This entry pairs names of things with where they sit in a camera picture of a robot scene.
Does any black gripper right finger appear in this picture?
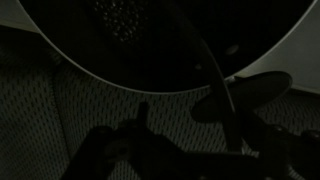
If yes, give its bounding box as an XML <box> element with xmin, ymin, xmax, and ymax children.
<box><xmin>237</xmin><ymin>111</ymin><xmax>320</xmax><ymax>180</ymax></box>

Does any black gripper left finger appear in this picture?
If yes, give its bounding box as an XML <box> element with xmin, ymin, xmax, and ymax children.
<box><xmin>64</xmin><ymin>101</ymin><xmax>183</xmax><ymax>180</ymax></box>

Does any large black cooking pot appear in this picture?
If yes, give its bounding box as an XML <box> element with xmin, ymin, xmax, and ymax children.
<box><xmin>16</xmin><ymin>0</ymin><xmax>316</xmax><ymax>124</ymax></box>

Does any white coffee table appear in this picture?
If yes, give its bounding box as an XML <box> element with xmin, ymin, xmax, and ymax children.
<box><xmin>0</xmin><ymin>0</ymin><xmax>320</xmax><ymax>96</ymax></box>

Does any dark grey fabric sofa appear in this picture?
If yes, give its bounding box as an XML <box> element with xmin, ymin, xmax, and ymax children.
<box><xmin>0</xmin><ymin>26</ymin><xmax>320</xmax><ymax>180</ymax></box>

